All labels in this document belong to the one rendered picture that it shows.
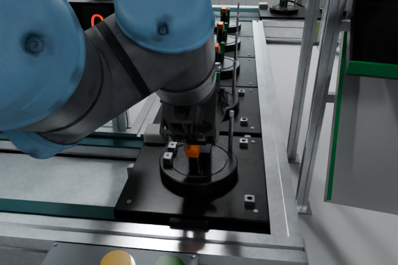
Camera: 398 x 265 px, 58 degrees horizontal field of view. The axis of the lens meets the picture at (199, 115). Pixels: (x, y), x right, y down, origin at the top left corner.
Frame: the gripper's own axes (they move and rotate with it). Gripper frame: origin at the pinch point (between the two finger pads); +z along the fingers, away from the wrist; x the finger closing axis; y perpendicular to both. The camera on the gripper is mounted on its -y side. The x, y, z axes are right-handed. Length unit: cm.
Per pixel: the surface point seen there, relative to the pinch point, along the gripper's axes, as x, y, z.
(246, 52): 9, -41, 53
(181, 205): -1.7, 14.9, 0.4
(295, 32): 32, -74, 91
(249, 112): 9.4, -9.2, 22.9
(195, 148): 0.4, 7.1, -5.8
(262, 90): 13.3, -19.6, 34.1
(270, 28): 21, -75, 90
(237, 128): 6.8, -3.5, 17.6
